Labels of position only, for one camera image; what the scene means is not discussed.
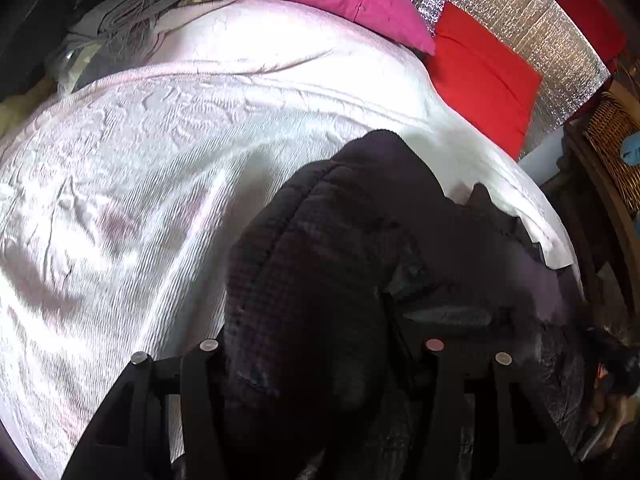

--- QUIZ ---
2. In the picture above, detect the dark quilted zip jacket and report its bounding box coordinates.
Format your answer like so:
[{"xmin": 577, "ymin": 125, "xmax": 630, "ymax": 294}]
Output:
[{"xmin": 172, "ymin": 130, "xmax": 603, "ymax": 480}]

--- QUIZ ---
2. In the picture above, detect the wooden side table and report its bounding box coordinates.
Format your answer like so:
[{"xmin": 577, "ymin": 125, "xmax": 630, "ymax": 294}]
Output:
[{"xmin": 542, "ymin": 77, "xmax": 640, "ymax": 321}]

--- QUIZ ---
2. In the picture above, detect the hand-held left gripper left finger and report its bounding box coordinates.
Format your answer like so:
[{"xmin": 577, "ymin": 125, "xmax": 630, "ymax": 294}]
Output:
[{"xmin": 60, "ymin": 338, "xmax": 227, "ymax": 480}]

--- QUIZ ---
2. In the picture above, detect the white textured bed sheet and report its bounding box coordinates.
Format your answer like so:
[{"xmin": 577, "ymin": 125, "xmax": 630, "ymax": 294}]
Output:
[{"xmin": 0, "ymin": 0, "xmax": 577, "ymax": 466}]

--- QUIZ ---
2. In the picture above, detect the blue rag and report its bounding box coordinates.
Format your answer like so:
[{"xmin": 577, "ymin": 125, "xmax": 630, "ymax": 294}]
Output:
[{"xmin": 619, "ymin": 132, "xmax": 640, "ymax": 167}]

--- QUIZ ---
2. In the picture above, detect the grey fringed cloth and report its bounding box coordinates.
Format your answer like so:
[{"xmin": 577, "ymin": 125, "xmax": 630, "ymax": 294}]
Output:
[{"xmin": 47, "ymin": 0, "xmax": 227, "ymax": 96}]

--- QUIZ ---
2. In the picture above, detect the cream leather sofa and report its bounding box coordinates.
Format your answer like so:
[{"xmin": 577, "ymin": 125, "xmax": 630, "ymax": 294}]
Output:
[{"xmin": 0, "ymin": 85, "xmax": 58, "ymax": 138}]

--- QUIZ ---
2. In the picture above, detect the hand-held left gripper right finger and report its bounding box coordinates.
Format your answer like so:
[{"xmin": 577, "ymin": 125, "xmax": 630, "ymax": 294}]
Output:
[{"xmin": 382, "ymin": 337, "xmax": 583, "ymax": 480}]

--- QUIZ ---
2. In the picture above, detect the red cloth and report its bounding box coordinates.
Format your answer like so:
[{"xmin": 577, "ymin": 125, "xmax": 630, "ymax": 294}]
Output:
[{"xmin": 515, "ymin": 0, "xmax": 628, "ymax": 58}]

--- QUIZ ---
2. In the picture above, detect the red pillow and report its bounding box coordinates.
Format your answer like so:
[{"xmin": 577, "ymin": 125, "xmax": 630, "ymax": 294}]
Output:
[{"xmin": 425, "ymin": 1, "xmax": 543, "ymax": 162}]

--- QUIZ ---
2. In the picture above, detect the wicker basket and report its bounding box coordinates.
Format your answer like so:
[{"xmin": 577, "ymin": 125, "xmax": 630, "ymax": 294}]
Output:
[{"xmin": 582, "ymin": 91, "xmax": 640, "ymax": 217}]

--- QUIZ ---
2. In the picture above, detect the person's right hand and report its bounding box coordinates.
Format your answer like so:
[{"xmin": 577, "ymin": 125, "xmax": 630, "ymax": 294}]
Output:
[{"xmin": 580, "ymin": 391, "xmax": 635, "ymax": 462}]

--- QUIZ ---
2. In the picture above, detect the silver foil insulation board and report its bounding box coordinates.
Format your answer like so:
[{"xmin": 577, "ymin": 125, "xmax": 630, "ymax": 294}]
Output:
[{"xmin": 360, "ymin": 0, "xmax": 612, "ymax": 150}]

